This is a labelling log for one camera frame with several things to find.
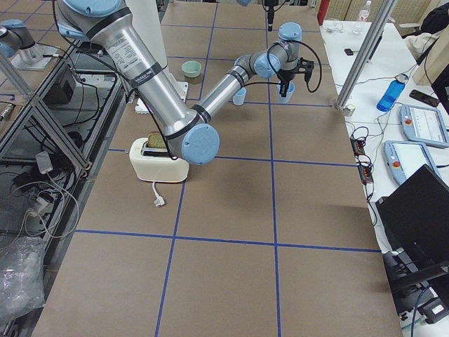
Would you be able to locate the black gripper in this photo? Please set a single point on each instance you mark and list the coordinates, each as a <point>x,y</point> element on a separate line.
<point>271,15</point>
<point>285,76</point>

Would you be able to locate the white toaster plug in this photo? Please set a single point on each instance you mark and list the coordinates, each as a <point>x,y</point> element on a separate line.
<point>159,201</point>

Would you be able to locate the clear plastic bag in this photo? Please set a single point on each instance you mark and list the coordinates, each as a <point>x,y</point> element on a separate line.
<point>22,277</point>

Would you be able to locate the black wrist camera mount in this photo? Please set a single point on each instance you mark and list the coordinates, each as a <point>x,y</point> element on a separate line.
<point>306,67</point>

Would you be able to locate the orange black usb hub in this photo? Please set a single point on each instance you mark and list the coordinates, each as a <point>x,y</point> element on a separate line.
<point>358,147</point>

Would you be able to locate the black smartphone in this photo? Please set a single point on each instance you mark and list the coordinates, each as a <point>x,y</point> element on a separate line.
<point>424,98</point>

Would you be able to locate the clear plastic bottle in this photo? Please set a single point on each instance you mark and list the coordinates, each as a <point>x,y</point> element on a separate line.
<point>364,12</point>

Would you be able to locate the light blue cup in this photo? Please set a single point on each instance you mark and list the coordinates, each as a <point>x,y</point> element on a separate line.
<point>239,97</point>
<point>282,96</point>

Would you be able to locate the upper teach pendant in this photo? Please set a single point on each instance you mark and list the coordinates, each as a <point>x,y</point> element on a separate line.
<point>422,124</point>

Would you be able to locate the white camera stand base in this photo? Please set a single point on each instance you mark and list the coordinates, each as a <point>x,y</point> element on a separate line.
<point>147,24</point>

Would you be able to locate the teach pendant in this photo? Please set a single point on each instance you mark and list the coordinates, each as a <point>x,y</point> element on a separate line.
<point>422,124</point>
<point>404,158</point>

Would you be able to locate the aluminium frame post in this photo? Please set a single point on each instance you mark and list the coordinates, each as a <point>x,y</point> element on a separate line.
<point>372,37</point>

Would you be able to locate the bread slice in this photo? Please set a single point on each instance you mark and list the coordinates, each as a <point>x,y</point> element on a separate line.
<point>155,140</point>

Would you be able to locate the black laptop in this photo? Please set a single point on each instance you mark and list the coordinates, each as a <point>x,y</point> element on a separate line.
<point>415,220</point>

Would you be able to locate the cream toaster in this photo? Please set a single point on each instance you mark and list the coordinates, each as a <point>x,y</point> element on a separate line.
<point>154,165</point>

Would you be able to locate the blue water bottle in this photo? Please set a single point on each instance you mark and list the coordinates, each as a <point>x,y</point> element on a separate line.
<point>392,93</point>

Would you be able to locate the green bowl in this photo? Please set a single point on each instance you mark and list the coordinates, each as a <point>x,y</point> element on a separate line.
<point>191,68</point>

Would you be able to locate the lower teach pendant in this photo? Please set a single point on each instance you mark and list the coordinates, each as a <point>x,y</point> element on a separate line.
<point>404,158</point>

